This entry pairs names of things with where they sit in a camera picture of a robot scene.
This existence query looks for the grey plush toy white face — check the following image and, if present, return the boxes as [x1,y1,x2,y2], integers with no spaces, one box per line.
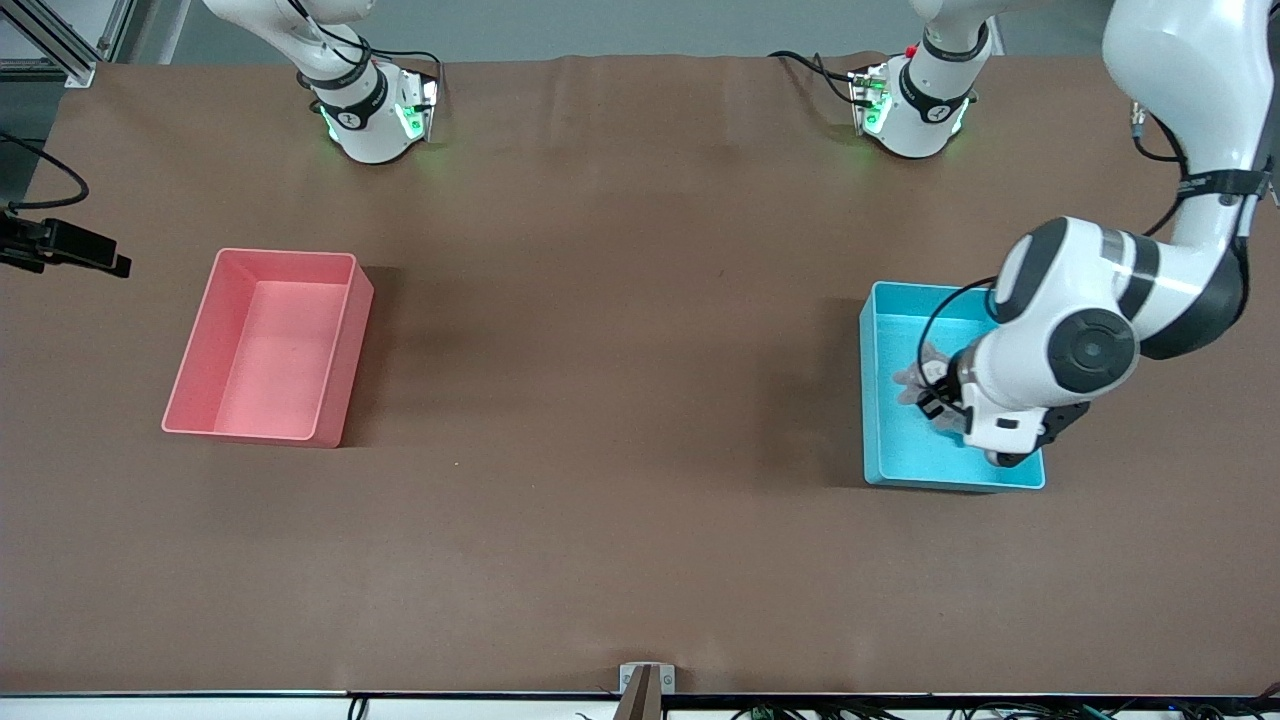
[893,343,956,407]

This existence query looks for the black right arm base cable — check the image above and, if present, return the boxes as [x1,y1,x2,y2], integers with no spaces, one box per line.
[290,0,446,113]

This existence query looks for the black arm base cable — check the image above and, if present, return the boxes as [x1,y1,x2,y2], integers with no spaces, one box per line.
[768,50,863,107]
[290,0,446,113]

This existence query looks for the pink plastic box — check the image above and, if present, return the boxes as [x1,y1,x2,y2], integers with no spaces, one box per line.
[162,248,376,448]

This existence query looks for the slim aluminium frame profile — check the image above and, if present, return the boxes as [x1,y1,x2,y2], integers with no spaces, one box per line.
[98,0,138,63]

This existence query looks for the blue plastic box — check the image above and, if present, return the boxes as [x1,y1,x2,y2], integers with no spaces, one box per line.
[860,281,1046,493]

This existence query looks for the brown upright post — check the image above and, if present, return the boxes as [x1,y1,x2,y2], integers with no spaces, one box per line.
[615,665,663,720]

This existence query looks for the aluminium frame profile with foot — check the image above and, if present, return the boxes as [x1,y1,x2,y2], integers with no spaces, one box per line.
[0,0,97,89]

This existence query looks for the brown table cover sheet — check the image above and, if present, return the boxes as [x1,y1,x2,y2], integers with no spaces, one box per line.
[0,52,1280,697]

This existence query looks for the black left arm base cable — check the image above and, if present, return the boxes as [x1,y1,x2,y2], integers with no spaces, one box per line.
[768,50,863,107]

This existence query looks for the white table edge rail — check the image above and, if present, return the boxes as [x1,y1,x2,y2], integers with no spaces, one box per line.
[0,692,1280,720]

